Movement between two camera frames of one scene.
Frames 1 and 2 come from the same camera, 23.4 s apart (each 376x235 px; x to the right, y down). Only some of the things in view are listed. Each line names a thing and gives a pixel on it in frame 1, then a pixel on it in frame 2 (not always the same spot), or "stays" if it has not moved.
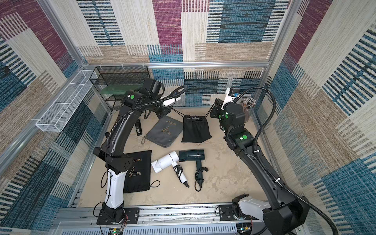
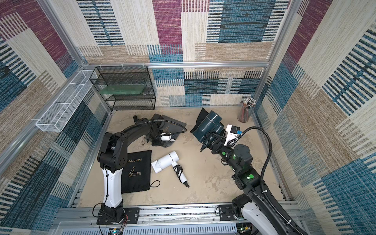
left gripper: [166, 111] -> [162, 144]
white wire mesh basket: [56, 117] stays
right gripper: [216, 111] -> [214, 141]
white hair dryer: [166, 161] stays
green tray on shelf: [115, 89] stays
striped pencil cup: [247, 105] stays
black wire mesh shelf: [112, 82] stays
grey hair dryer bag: [164, 131] stays
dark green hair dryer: [198, 155] -> [210, 123]
